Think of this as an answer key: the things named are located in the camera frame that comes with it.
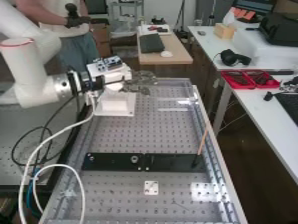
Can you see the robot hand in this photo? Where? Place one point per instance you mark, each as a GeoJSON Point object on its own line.
{"type": "Point", "coordinates": [110, 71]}

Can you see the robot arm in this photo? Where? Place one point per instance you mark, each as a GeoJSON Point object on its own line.
{"type": "Point", "coordinates": [30, 66]}

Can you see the silver nut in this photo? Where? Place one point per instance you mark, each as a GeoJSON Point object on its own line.
{"type": "Point", "coordinates": [133, 159]}

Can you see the person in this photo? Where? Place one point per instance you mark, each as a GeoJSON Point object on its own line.
{"type": "Point", "coordinates": [77, 50]}

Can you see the small white box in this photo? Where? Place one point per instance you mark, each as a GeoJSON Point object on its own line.
{"type": "Point", "coordinates": [115, 105]}

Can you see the dark grey laptop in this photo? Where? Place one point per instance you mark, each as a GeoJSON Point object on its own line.
{"type": "Point", "coordinates": [151, 43]}

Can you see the white mouse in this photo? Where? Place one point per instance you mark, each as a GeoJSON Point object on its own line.
{"type": "Point", "coordinates": [166, 54]}

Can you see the wooden desk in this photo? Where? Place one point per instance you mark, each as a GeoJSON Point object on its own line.
{"type": "Point", "coordinates": [176, 55]}

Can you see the clear box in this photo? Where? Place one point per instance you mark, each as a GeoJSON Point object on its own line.
{"type": "Point", "coordinates": [194, 100]}

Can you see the black plate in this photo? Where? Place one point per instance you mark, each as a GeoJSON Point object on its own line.
{"type": "Point", "coordinates": [110, 162]}

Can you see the black headphones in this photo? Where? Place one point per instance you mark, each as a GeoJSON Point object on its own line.
{"type": "Point", "coordinates": [230, 57]}

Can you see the small cardboard box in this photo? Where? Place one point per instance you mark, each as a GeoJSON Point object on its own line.
{"type": "Point", "coordinates": [223, 31]}

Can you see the red tray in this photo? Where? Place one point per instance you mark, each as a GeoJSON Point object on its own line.
{"type": "Point", "coordinates": [264, 78]}
{"type": "Point", "coordinates": [236, 80]}

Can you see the thin stick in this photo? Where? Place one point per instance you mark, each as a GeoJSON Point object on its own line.
{"type": "Point", "coordinates": [202, 141]}

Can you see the small white square plate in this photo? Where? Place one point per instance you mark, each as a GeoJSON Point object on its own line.
{"type": "Point", "coordinates": [150, 187]}

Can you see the white desk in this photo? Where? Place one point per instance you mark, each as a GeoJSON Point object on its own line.
{"type": "Point", "coordinates": [266, 123]}
{"type": "Point", "coordinates": [270, 63]}

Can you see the black case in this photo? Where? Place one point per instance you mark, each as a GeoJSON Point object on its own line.
{"type": "Point", "coordinates": [280, 30]}

